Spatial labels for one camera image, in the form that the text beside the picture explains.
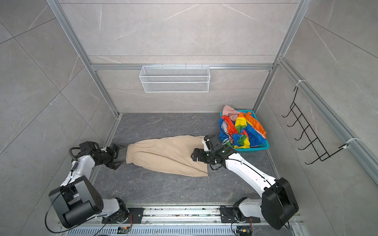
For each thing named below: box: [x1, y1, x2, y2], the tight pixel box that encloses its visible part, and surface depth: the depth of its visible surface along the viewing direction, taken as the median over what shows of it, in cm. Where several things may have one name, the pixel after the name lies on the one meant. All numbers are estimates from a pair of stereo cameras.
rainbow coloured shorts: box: [218, 111, 267, 149], surface depth 99 cm
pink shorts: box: [222, 104, 241, 121], surface depth 108 cm
